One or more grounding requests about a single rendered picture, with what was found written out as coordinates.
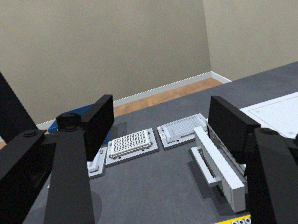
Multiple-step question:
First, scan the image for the blue box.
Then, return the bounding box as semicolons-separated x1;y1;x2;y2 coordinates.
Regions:
47;103;111;145

